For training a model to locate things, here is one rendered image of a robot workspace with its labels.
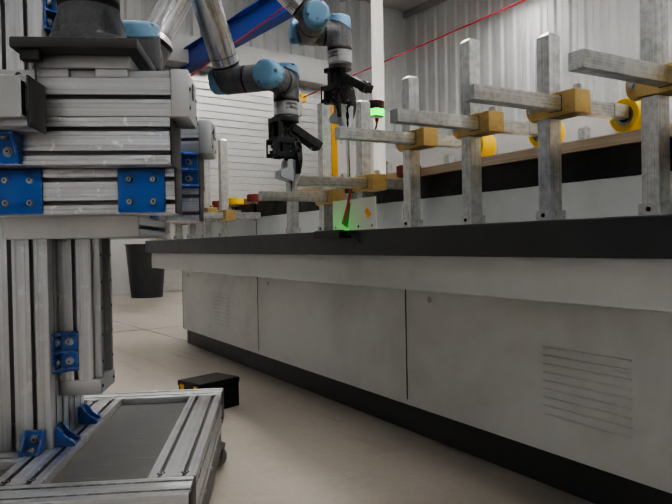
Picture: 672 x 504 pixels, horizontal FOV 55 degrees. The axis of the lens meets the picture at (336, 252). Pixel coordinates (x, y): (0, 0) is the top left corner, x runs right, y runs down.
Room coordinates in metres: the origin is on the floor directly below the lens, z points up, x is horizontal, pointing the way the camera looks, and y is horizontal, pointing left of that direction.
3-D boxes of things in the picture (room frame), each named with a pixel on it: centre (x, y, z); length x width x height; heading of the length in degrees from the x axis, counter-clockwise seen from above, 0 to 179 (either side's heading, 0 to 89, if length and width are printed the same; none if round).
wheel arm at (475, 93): (1.39, -0.48, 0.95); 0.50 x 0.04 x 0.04; 120
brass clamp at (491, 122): (1.63, -0.36, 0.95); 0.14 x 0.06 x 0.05; 30
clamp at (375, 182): (2.06, -0.11, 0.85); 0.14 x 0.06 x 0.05; 30
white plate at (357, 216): (2.09, -0.06, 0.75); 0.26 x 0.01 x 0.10; 30
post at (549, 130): (1.43, -0.47, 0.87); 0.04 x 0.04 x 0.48; 30
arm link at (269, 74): (1.81, 0.18, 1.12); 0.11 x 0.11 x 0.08; 72
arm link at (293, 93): (1.90, 0.14, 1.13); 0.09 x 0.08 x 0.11; 162
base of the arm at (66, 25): (1.28, 0.47, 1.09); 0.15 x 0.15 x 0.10
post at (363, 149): (2.08, -0.09, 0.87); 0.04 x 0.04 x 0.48; 30
